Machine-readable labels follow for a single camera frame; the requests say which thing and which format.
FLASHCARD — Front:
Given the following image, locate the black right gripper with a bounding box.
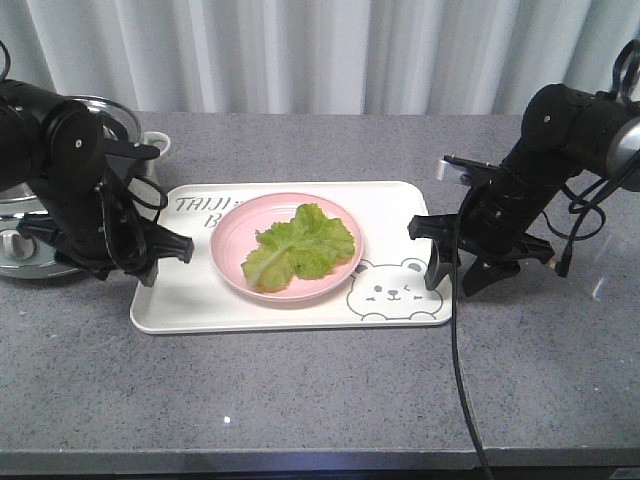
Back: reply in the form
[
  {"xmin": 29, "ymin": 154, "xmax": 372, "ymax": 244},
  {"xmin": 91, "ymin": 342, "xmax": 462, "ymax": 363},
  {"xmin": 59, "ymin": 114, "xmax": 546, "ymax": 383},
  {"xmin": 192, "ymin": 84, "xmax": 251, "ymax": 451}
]
[{"xmin": 407, "ymin": 164, "xmax": 555, "ymax": 296}]

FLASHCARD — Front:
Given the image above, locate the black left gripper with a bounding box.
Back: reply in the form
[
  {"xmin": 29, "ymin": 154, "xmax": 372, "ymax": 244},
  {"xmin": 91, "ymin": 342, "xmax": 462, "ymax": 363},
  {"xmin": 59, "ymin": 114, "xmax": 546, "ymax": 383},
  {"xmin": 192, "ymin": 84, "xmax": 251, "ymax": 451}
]
[{"xmin": 18, "ymin": 142, "xmax": 194, "ymax": 287}]

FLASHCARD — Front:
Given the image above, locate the pink round plate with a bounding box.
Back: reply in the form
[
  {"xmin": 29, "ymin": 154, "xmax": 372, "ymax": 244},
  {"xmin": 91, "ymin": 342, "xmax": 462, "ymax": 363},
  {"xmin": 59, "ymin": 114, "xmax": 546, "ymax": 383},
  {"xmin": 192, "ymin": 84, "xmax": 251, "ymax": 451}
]
[{"xmin": 210, "ymin": 192, "xmax": 364, "ymax": 302}]

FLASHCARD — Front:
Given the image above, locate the cream bear serving tray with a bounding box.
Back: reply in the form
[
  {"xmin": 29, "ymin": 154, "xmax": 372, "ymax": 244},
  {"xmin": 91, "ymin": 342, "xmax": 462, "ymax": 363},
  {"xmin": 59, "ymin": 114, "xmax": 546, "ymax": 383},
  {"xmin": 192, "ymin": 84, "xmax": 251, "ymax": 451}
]
[{"xmin": 130, "ymin": 181, "xmax": 452, "ymax": 335}]

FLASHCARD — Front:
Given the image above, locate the green lettuce leaf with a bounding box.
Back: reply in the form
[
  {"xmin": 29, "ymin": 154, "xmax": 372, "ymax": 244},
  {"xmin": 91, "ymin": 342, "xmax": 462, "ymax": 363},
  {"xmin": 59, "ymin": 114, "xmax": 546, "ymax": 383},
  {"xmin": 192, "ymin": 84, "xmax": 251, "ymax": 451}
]
[{"xmin": 241, "ymin": 203, "xmax": 356, "ymax": 292}]

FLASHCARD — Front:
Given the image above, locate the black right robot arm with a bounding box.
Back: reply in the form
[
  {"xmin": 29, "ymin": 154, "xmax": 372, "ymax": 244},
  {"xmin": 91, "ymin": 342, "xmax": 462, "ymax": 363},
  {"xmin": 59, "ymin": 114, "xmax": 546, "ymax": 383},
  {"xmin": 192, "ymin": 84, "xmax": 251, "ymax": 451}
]
[{"xmin": 408, "ymin": 84, "xmax": 639, "ymax": 296}]

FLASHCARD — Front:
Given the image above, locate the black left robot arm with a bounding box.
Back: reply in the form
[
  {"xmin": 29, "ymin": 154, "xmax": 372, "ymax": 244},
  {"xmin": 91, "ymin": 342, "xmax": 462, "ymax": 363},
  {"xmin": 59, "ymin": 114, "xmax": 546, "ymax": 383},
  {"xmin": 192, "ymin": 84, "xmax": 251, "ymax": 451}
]
[{"xmin": 1, "ymin": 79, "xmax": 194, "ymax": 286}]

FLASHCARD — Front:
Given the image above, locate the white pleated curtain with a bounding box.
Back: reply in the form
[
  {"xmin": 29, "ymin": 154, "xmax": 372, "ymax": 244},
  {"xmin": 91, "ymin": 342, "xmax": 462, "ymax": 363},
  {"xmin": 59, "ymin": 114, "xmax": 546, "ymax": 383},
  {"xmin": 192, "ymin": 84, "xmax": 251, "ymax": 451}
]
[{"xmin": 1, "ymin": 1, "xmax": 639, "ymax": 115}]

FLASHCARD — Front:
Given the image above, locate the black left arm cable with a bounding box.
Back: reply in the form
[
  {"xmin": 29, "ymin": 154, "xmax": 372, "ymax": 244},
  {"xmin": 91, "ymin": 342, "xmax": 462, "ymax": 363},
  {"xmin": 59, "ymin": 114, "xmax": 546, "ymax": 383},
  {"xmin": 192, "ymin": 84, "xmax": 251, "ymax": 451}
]
[{"xmin": 97, "ymin": 174, "xmax": 169, "ymax": 275}]

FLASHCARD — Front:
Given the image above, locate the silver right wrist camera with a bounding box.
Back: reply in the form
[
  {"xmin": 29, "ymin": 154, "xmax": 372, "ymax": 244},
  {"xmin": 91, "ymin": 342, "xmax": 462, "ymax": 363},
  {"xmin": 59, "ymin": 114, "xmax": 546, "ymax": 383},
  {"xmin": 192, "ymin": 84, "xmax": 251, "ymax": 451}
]
[{"xmin": 435, "ymin": 155, "xmax": 498, "ymax": 187}]

